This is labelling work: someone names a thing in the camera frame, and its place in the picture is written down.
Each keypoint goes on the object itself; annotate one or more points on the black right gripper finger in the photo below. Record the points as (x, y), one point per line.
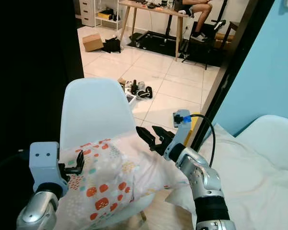
(162, 134)
(148, 138)

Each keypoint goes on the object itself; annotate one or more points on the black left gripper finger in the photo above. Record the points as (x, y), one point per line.
(79, 162)

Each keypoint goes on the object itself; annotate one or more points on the patterned white pillow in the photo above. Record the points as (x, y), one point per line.
(115, 172)

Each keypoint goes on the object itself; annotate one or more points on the white plastic chair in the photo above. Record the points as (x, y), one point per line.
(96, 112)

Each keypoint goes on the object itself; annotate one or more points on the yellow object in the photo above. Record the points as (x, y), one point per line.
(193, 127)

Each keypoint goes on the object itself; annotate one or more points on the pile of shoes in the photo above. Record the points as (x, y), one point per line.
(139, 89)

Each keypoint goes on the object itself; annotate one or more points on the black bag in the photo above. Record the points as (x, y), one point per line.
(112, 46)

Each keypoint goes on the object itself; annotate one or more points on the dark wardrobe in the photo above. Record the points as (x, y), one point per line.
(29, 67)

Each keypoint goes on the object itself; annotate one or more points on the brown cardboard box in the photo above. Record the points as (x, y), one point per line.
(92, 43)

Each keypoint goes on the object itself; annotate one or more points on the seated person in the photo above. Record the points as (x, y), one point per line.
(198, 14)

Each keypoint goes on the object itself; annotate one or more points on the wooden desk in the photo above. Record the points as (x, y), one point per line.
(151, 8)

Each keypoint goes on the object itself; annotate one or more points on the white shelf unit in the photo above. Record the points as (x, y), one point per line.
(98, 12)

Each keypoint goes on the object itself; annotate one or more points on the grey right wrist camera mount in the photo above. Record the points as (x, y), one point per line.
(180, 139)

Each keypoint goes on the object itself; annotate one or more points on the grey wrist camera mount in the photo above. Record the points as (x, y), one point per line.
(180, 139)
(44, 163)

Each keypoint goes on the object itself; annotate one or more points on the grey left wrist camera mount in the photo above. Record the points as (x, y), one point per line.
(44, 163)

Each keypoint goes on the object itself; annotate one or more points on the dark door frame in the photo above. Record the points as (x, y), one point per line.
(240, 52)

